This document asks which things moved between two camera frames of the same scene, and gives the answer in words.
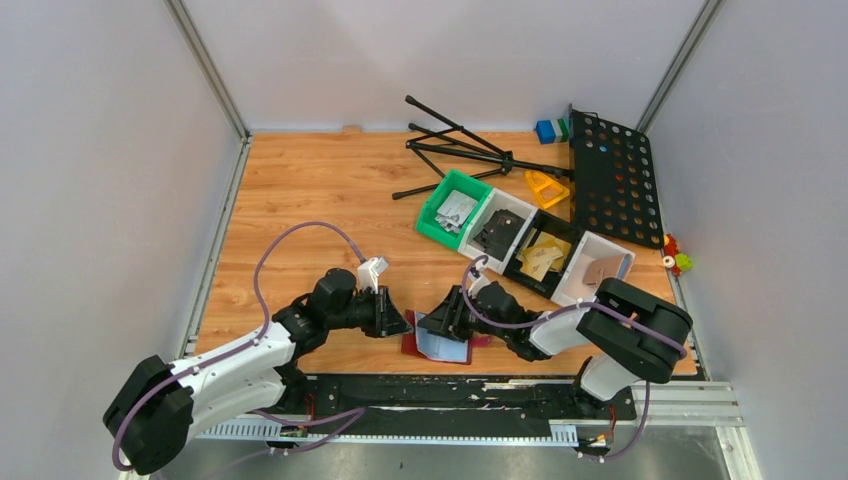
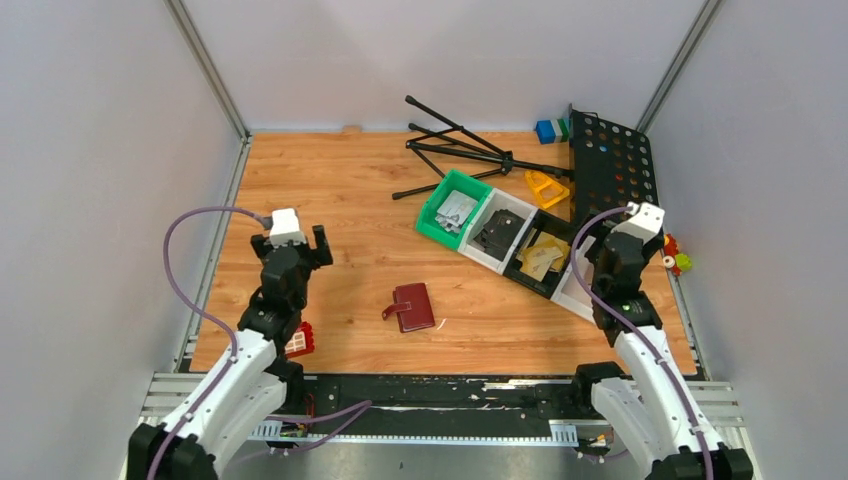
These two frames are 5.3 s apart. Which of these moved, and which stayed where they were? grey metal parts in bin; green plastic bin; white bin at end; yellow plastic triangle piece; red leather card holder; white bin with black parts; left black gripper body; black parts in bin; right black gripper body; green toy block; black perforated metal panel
Moved: red leather card holder; right black gripper body; left black gripper body
Stayed: white bin at end; white bin with black parts; green plastic bin; black perforated metal panel; yellow plastic triangle piece; grey metal parts in bin; green toy block; black parts in bin
